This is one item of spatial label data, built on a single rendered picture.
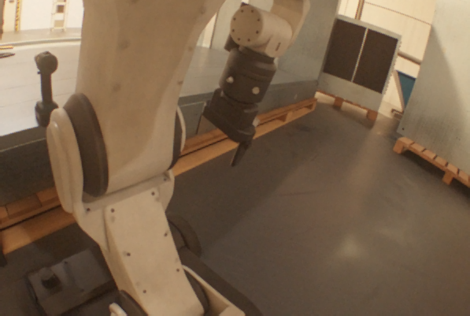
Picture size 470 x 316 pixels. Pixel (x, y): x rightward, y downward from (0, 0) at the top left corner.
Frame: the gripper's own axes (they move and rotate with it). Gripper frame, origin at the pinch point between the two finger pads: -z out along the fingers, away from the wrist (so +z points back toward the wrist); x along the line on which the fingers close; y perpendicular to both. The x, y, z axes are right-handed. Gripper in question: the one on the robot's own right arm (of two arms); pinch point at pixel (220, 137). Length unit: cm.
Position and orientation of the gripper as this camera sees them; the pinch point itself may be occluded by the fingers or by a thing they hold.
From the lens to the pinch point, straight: 52.0
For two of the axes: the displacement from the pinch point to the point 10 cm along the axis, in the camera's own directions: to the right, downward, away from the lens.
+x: -7.1, -5.8, 4.0
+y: -6.1, 2.1, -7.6
